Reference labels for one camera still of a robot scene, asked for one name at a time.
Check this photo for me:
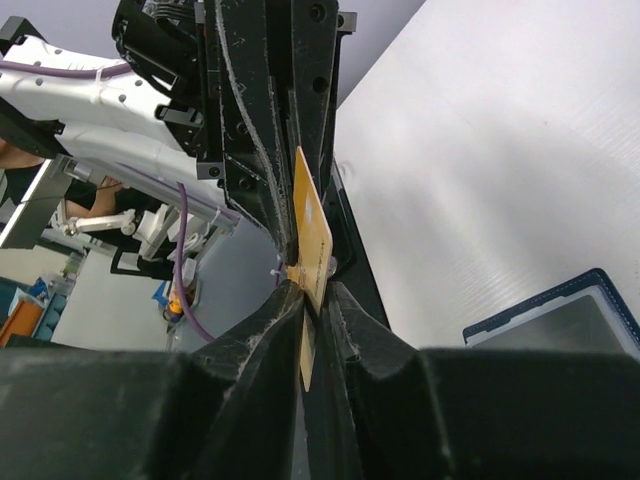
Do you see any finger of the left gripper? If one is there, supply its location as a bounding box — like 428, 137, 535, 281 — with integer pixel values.
266, 1, 388, 326

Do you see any blue leather card holder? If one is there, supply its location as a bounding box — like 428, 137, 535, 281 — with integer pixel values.
462, 268, 639, 358

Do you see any grey card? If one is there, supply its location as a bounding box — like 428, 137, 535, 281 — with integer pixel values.
466, 288, 634, 353

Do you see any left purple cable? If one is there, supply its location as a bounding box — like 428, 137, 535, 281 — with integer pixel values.
0, 57, 221, 344

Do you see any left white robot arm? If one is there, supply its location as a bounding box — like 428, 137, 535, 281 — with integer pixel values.
1, 1, 387, 322

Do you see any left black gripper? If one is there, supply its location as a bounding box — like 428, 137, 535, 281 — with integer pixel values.
111, 1, 298, 265

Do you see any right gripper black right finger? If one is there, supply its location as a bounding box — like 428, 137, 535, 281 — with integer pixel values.
307, 283, 639, 479

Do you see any gold card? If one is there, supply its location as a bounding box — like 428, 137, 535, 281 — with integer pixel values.
287, 146, 333, 392

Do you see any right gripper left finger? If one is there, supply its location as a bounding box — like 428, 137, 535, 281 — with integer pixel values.
1, 281, 305, 479

